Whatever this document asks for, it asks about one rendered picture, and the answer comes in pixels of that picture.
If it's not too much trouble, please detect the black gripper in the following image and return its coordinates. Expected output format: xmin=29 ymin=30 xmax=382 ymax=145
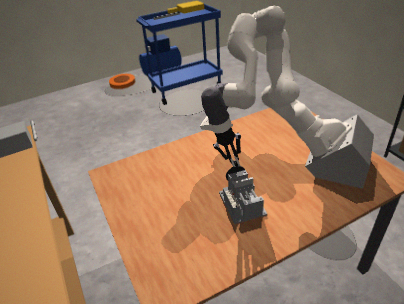
xmin=213 ymin=127 xmax=241 ymax=167

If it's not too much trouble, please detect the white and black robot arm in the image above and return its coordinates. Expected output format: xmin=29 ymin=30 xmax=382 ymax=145
xmin=200 ymin=6 xmax=352 ymax=157

